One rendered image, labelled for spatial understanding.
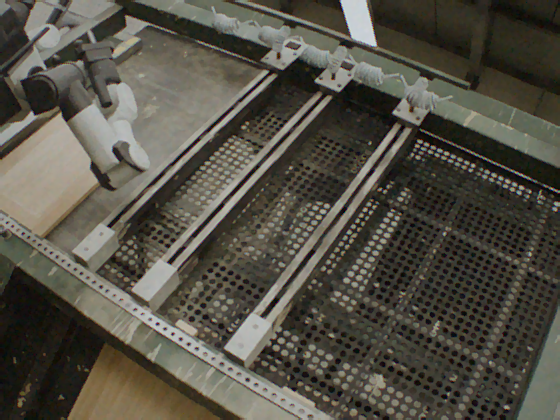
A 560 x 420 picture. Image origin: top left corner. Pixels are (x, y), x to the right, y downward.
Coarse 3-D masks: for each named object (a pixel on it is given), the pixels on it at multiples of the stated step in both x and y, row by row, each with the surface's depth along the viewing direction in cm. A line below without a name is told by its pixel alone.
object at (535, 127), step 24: (192, 0) 294; (216, 0) 290; (264, 24) 279; (336, 48) 266; (360, 48) 263; (384, 72) 257; (408, 72) 254; (456, 96) 246; (480, 96) 243; (504, 120) 238; (528, 120) 235; (552, 144) 231; (192, 288) 218; (336, 360) 221
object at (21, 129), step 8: (128, 40) 235; (128, 48) 231; (136, 48) 236; (120, 56) 229; (88, 80) 219; (48, 112) 208; (32, 120) 203; (40, 120) 206; (8, 128) 200; (16, 128) 200; (24, 128) 201; (32, 128) 204; (0, 136) 197; (8, 136) 197; (16, 136) 199; (24, 136) 203; (0, 144) 195; (8, 144) 197; (0, 152) 196
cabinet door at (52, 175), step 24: (24, 144) 198; (48, 144) 198; (72, 144) 198; (0, 168) 190; (24, 168) 191; (48, 168) 191; (72, 168) 191; (0, 192) 183; (24, 192) 184; (48, 192) 184; (72, 192) 184; (24, 216) 177; (48, 216) 177
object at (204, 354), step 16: (16, 224) 170; (32, 240) 166; (48, 256) 163; (80, 272) 160; (96, 288) 157; (128, 304) 154; (144, 320) 151; (160, 320) 151; (176, 336) 148; (192, 352) 145; (208, 352) 145; (224, 368) 143; (272, 400) 137; (288, 400) 137; (304, 416) 135; (320, 416) 135
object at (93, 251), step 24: (288, 24) 207; (288, 48) 219; (264, 72) 215; (288, 72) 221; (240, 96) 206; (264, 96) 213; (216, 120) 198; (240, 120) 205; (192, 144) 192; (216, 144) 198; (168, 168) 184; (192, 168) 191; (144, 192) 179; (168, 192) 184; (120, 216) 173; (144, 216) 178; (96, 240) 165; (120, 240) 171; (96, 264) 165
